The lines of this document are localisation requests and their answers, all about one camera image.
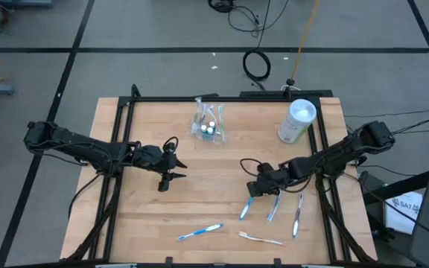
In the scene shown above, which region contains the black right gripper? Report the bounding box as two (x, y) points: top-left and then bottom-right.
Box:
(246, 162), (293, 198)

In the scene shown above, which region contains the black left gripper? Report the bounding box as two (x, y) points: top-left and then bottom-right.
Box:
(135, 144), (188, 193)

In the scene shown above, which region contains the blue white toothbrush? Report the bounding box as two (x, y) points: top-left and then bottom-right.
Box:
(238, 196), (255, 221)
(177, 223), (224, 242)
(266, 190), (283, 223)

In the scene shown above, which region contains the grey white toothbrush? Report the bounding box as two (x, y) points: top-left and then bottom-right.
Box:
(292, 192), (305, 238)

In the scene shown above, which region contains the orange white toothbrush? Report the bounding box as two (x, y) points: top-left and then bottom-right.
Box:
(238, 231), (286, 247)

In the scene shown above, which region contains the clear acrylic organizer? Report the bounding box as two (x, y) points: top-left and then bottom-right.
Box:
(191, 97), (227, 145)

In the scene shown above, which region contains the white wipes canister green label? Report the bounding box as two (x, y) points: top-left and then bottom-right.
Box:
(276, 98), (318, 144)

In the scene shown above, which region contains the black diagonal beam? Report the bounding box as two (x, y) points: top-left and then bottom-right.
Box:
(359, 163), (429, 205)

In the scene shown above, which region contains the white printed paper sheet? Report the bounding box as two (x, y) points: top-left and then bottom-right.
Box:
(384, 191), (424, 236)

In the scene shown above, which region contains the grey floor box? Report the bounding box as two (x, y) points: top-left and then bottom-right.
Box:
(0, 0), (54, 9)

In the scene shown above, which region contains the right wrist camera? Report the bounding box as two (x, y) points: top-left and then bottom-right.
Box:
(255, 162), (276, 176)

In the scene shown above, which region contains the black left wrist camera cable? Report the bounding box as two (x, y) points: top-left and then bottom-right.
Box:
(162, 135), (180, 153)

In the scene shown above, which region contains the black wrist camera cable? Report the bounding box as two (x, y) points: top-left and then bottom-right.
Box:
(239, 158), (264, 179)
(162, 135), (180, 153)

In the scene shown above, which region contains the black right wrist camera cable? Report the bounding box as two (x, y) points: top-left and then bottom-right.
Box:
(239, 158), (264, 179)

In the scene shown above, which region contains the black aluminium rig frame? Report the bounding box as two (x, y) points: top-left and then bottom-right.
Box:
(60, 83), (378, 268)

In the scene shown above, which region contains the coiled black floor cable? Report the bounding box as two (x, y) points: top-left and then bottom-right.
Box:
(241, 49), (273, 83)

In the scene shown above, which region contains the yellow hanging cable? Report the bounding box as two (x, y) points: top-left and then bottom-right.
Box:
(290, 0), (322, 83)

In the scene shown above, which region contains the black floor cable bundle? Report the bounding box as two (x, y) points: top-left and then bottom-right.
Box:
(207, 0), (292, 38)

